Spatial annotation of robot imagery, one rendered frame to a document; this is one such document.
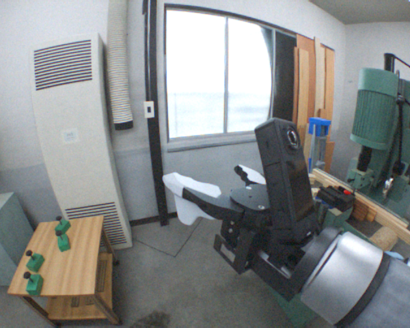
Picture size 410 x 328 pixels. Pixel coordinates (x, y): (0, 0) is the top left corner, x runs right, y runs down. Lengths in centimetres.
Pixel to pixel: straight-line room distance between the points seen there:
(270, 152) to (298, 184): 4
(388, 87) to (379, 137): 20
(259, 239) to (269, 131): 10
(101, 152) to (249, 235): 130
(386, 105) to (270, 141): 72
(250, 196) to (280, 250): 6
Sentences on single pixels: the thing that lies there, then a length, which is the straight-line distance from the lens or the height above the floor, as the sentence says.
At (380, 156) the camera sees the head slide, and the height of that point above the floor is 115.
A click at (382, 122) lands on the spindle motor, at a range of 84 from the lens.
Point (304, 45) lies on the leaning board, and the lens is 256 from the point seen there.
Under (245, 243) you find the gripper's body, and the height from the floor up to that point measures 121.
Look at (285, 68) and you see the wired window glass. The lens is 245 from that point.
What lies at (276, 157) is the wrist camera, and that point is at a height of 130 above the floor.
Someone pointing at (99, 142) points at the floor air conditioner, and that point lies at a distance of 138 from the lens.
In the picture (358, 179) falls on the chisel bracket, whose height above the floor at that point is 104.
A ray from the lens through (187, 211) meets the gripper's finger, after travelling 23.
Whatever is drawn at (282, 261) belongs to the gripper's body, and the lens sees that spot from 20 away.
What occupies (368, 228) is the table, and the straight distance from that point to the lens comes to 89.
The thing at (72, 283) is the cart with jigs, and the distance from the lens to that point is 113.
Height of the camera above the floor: 135
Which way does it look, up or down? 23 degrees down
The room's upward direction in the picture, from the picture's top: straight up
